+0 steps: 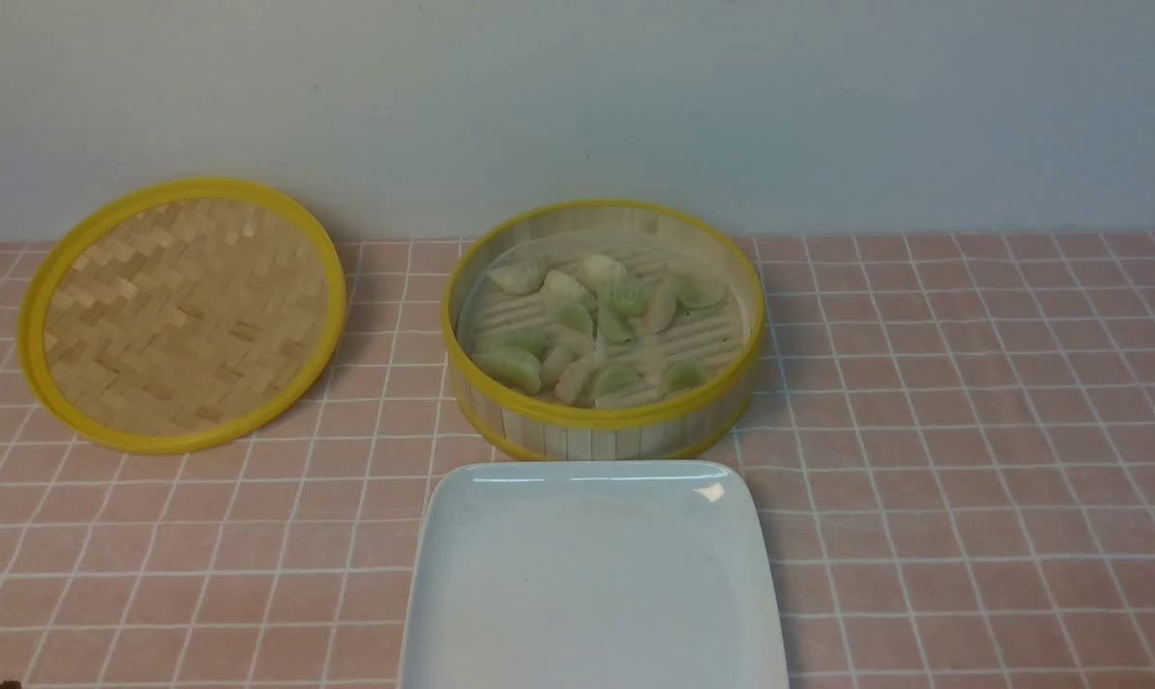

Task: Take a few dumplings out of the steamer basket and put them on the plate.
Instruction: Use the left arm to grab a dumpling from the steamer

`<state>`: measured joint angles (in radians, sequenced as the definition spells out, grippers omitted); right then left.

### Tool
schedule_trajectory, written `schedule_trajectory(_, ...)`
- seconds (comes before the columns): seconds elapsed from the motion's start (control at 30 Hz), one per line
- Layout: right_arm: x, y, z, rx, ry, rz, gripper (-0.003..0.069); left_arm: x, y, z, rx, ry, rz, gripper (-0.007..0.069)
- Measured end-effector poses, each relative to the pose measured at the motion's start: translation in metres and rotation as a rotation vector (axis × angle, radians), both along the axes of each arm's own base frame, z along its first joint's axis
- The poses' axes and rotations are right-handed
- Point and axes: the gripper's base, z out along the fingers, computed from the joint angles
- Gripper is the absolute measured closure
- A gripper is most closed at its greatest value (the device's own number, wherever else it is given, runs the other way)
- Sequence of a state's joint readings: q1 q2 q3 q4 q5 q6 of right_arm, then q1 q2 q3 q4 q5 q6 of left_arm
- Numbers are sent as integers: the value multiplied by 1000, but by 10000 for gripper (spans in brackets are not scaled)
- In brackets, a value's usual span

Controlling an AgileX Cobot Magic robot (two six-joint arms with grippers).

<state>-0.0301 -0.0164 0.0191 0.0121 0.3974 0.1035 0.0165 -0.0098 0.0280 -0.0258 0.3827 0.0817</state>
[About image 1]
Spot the large green dumpling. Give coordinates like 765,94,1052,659
472,344,543,395

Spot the white square ceramic plate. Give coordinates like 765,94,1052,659
398,459,790,688

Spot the yellow rimmed bamboo steamer basket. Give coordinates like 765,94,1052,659
442,200,766,459

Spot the pale long dumpling front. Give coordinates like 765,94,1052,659
552,354,602,407

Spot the pale dumpling centre left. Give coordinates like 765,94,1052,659
541,269,593,310

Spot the white dumpling back middle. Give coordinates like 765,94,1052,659
578,254,629,293

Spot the white dumpling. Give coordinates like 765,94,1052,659
489,260,549,295
578,254,629,293

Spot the white dumpling back left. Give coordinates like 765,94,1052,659
489,260,549,295

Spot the yellow rimmed bamboo steamer lid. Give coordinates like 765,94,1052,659
14,178,347,455

